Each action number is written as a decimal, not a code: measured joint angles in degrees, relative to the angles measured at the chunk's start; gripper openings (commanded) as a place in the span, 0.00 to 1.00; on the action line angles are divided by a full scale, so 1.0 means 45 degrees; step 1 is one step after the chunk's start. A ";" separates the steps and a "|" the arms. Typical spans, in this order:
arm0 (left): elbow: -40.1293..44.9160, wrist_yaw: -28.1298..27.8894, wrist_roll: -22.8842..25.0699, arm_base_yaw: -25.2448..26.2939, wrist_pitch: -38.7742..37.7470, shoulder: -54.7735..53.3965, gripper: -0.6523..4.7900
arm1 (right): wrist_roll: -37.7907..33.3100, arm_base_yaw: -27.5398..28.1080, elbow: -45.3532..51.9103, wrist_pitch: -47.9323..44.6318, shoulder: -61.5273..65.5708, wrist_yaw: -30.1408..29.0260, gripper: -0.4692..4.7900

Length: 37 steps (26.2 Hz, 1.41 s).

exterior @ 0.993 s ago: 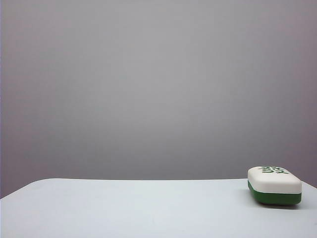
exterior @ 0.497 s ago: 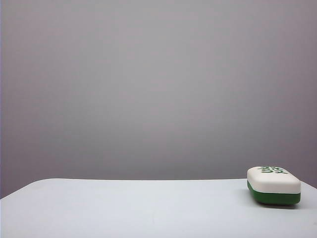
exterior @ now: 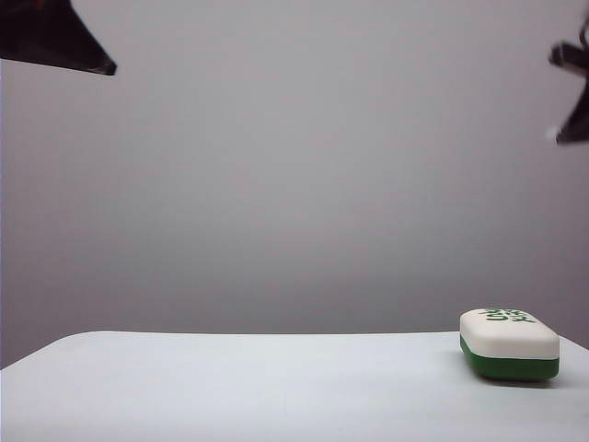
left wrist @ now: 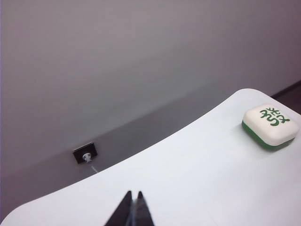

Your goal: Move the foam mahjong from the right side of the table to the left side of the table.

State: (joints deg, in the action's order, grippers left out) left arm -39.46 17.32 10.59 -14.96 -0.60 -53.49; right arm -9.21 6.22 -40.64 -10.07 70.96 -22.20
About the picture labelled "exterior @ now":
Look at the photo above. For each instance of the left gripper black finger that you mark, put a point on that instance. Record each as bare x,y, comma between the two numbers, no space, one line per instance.
69,64
50,27

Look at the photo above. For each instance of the white green foam mahjong tile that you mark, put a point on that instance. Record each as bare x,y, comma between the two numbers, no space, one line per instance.
506,340

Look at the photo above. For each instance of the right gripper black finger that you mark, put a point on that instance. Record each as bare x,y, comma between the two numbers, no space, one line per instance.
570,57
577,119

